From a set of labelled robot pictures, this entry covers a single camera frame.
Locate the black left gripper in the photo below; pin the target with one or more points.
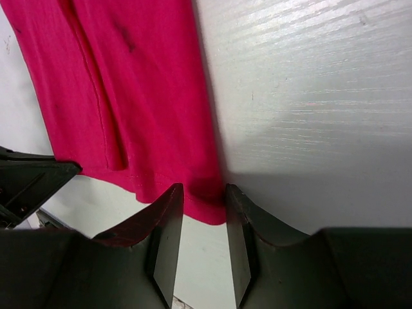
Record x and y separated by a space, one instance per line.
28 181

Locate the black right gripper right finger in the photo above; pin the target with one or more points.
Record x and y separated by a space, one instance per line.
276 266

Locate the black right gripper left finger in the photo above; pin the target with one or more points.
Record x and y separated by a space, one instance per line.
131 265

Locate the crimson red t shirt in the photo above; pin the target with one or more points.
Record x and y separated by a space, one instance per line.
122 92

